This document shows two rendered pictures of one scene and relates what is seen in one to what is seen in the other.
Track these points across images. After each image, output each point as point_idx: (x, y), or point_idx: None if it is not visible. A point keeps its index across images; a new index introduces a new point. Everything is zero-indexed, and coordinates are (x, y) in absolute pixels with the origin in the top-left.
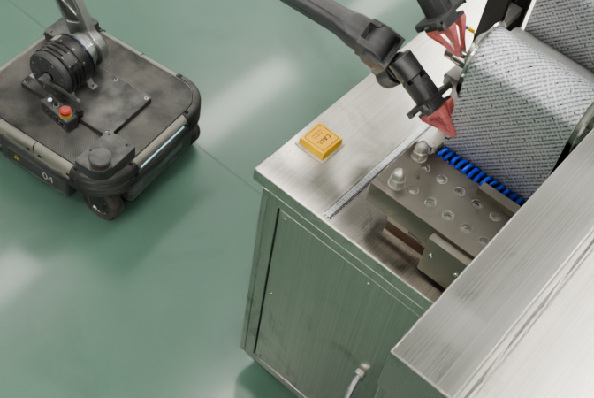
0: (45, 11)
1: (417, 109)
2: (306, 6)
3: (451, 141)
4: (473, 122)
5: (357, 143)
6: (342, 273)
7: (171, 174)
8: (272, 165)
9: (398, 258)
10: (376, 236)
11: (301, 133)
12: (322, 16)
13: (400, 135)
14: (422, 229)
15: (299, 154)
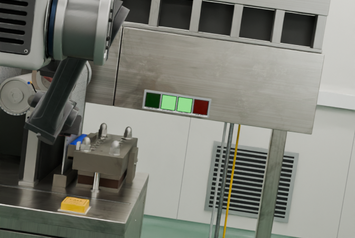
0: None
1: (80, 121)
2: (70, 103)
3: (67, 140)
4: None
5: (57, 200)
6: (131, 236)
7: None
8: (114, 218)
9: (129, 189)
10: (123, 193)
11: (72, 213)
12: (71, 103)
13: (33, 191)
14: (128, 157)
15: (92, 213)
